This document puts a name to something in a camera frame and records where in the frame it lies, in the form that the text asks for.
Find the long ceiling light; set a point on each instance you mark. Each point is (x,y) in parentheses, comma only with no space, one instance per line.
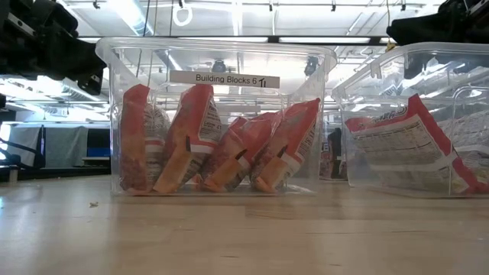
(130,15)

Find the labelled clear plastic bin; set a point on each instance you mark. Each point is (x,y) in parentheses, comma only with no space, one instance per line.
(225,79)

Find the blue panel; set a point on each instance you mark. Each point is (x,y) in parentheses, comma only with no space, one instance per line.
(98,143)

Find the black overhead crossbeam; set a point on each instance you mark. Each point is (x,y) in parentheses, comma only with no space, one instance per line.
(273,39)

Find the orange Maruchan ramen packet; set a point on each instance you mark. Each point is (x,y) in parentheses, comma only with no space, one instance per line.
(290,137)
(133,145)
(191,130)
(244,141)

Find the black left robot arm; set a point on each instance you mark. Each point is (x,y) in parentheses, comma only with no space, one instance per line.
(46,46)

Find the small yellow hanging tag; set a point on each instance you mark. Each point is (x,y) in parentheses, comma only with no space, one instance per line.
(389,46)

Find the round dark ceiling fixture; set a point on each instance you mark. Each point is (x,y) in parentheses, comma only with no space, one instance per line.
(219,66)
(311,65)

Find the grey cloth partition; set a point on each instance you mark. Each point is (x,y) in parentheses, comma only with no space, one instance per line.
(57,147)

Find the red yellow Maruchan ramen packet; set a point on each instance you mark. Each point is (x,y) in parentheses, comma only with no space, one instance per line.
(401,149)
(470,133)

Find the black aluminium rig frame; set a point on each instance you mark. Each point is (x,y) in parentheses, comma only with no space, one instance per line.
(57,173)

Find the small crumb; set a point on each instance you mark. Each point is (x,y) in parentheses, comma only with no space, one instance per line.
(93,204)

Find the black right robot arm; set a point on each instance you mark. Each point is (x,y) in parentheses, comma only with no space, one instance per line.
(439,26)

